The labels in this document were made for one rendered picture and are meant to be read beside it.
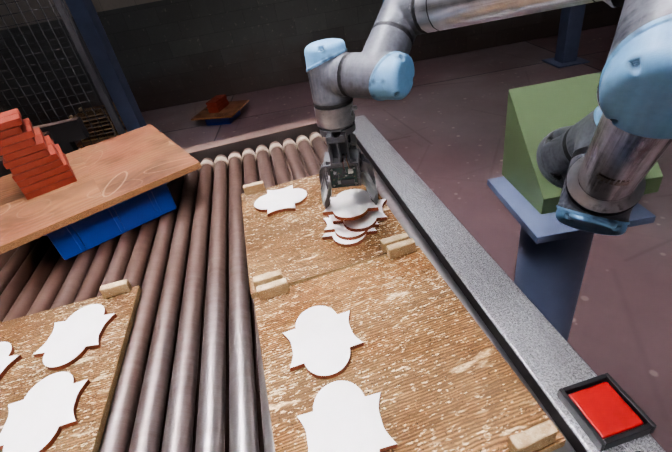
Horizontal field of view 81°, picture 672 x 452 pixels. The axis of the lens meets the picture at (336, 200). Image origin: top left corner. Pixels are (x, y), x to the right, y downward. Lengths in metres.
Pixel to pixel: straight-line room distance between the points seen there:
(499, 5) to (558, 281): 0.78
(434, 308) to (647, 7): 0.50
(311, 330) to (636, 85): 0.55
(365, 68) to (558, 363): 0.54
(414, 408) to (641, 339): 1.52
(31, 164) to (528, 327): 1.22
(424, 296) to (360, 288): 0.12
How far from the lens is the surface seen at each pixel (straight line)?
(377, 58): 0.67
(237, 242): 0.99
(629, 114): 0.51
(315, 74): 0.72
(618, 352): 1.97
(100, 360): 0.86
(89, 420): 0.79
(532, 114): 1.10
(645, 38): 0.48
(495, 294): 0.78
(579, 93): 1.17
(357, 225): 0.87
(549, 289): 1.23
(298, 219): 0.98
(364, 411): 0.61
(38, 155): 1.31
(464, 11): 0.67
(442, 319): 0.71
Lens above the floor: 1.48
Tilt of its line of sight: 32 degrees down
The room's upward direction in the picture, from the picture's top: 11 degrees counter-clockwise
